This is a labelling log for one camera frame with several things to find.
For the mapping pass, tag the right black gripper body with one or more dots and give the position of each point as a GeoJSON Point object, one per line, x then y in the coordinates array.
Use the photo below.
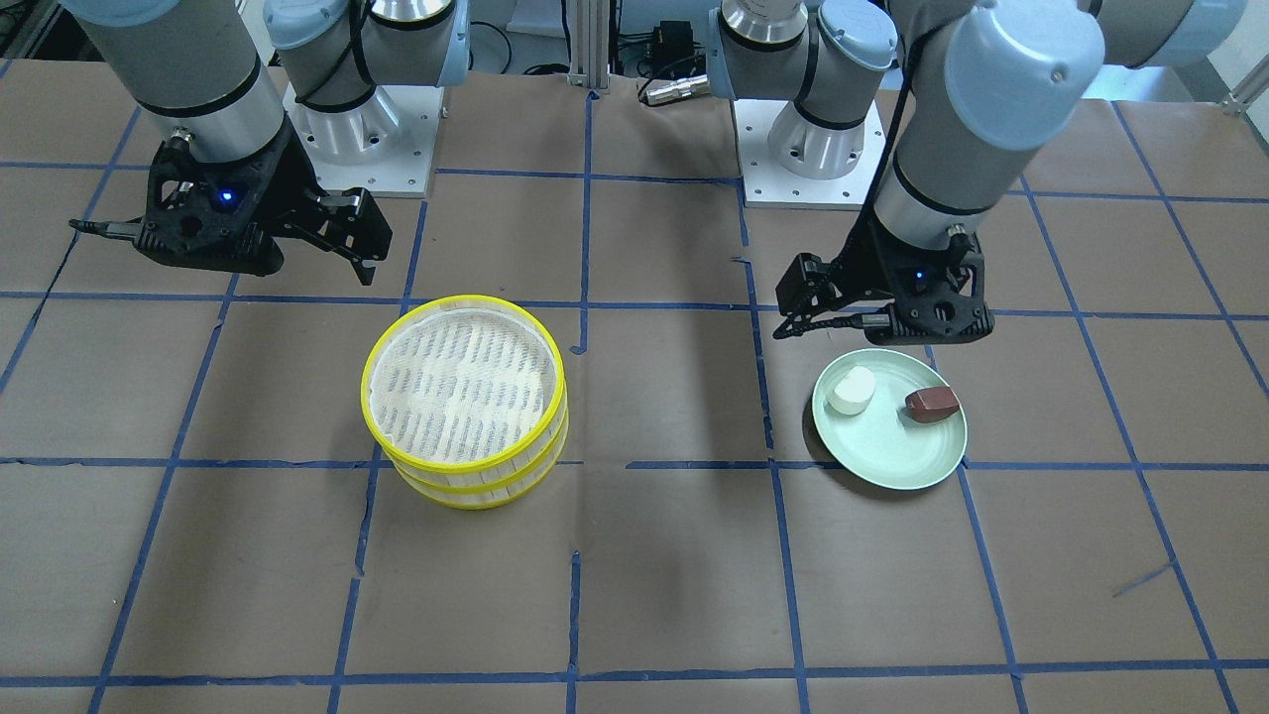
{"type": "Point", "coordinates": [288, 191]}

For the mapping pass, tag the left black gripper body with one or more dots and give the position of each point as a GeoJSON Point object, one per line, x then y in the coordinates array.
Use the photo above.
{"type": "Point", "coordinates": [861, 266]}

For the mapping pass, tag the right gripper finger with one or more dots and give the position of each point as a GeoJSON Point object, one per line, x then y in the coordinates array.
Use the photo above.
{"type": "Point", "coordinates": [364, 267]}

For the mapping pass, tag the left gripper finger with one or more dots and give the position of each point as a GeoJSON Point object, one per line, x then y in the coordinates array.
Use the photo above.
{"type": "Point", "coordinates": [796, 326]}

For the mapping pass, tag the white bun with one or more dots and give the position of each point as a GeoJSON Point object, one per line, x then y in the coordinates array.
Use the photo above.
{"type": "Point", "coordinates": [852, 393]}

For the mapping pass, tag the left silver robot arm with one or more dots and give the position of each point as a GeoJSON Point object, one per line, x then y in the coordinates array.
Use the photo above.
{"type": "Point", "coordinates": [986, 84]}

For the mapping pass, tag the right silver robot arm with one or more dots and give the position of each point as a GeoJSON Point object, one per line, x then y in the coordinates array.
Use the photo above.
{"type": "Point", "coordinates": [193, 65]}

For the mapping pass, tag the brown bun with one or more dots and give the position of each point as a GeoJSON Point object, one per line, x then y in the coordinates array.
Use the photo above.
{"type": "Point", "coordinates": [932, 404]}

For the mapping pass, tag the light green plate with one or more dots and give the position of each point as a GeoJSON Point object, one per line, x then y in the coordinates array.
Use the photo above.
{"type": "Point", "coordinates": [883, 443]}

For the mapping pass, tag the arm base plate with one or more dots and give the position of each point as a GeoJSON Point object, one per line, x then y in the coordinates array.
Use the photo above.
{"type": "Point", "coordinates": [387, 146]}
{"type": "Point", "coordinates": [788, 163]}

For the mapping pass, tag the aluminium frame post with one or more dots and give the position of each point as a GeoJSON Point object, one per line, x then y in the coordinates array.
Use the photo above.
{"type": "Point", "coordinates": [590, 33]}

